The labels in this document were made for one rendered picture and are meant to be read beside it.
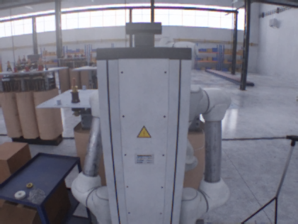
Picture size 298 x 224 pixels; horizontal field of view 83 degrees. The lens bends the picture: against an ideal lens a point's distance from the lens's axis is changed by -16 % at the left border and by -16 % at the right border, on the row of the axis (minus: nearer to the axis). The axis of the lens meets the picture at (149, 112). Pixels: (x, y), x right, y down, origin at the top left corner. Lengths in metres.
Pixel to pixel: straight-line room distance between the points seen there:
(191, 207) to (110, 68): 0.84
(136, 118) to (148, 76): 0.16
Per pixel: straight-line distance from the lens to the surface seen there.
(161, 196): 0.93
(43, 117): 3.96
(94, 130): 1.22
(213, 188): 1.23
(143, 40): 0.70
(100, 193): 1.17
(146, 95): 0.72
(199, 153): 1.86
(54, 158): 1.91
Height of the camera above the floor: 1.76
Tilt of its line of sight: 17 degrees down
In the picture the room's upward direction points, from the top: straight up
